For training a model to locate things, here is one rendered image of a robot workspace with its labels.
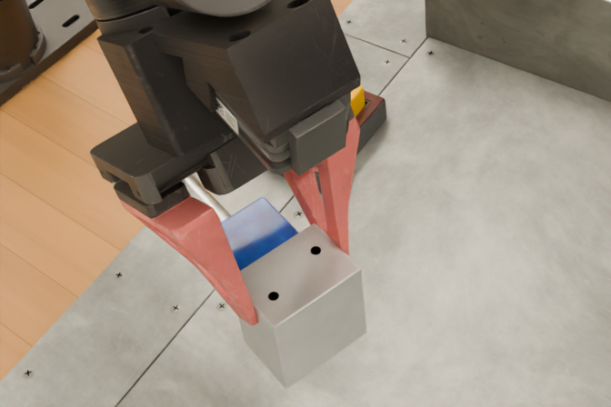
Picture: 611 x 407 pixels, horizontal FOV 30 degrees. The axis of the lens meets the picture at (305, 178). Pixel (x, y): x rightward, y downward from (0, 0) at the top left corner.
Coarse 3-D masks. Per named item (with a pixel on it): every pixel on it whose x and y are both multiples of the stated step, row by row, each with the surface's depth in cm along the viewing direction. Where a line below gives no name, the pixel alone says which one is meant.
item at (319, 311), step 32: (192, 192) 59; (224, 224) 56; (256, 224) 56; (288, 224) 56; (256, 256) 55; (288, 256) 53; (320, 256) 53; (256, 288) 52; (288, 288) 52; (320, 288) 51; (352, 288) 52; (288, 320) 51; (320, 320) 52; (352, 320) 54; (256, 352) 55; (288, 352) 52; (320, 352) 54; (288, 384) 54
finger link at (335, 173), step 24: (240, 144) 47; (216, 168) 46; (240, 168) 47; (264, 168) 47; (312, 168) 54; (336, 168) 50; (216, 192) 47; (312, 192) 54; (336, 192) 51; (312, 216) 54; (336, 216) 52; (336, 240) 53
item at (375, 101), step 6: (366, 96) 77; (372, 96) 77; (378, 96) 77; (372, 102) 77; (378, 102) 77; (366, 108) 77; (372, 108) 76; (360, 114) 76; (366, 114) 76; (360, 120) 76; (360, 126) 76
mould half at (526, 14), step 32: (448, 0) 80; (480, 0) 78; (512, 0) 76; (544, 0) 75; (576, 0) 73; (608, 0) 72; (448, 32) 82; (480, 32) 80; (512, 32) 78; (544, 32) 77; (576, 32) 75; (608, 32) 73; (512, 64) 80; (544, 64) 79; (576, 64) 77; (608, 64) 75; (608, 96) 77
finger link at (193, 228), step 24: (120, 192) 50; (168, 192) 48; (144, 216) 49; (168, 216) 48; (192, 216) 47; (216, 216) 47; (168, 240) 51; (192, 240) 47; (216, 240) 48; (216, 264) 48; (216, 288) 52; (240, 288) 50; (240, 312) 52
